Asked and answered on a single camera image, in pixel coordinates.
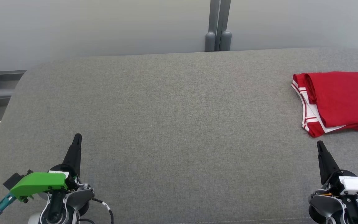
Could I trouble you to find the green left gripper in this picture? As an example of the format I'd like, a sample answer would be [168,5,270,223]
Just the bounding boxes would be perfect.
[10,134,82,203]

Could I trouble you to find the red jersey with white sleeves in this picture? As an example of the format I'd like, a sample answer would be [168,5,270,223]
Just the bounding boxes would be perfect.
[291,72,358,138]

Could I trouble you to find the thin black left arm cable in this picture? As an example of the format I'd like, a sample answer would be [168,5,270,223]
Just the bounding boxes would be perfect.
[90,198,115,224]

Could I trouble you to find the teal left camera connector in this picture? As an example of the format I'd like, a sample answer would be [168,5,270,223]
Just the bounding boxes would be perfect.
[0,192,17,217]

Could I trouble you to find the grey partition post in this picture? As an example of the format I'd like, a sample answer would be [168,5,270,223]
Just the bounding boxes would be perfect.
[219,0,232,52]
[205,0,220,52]

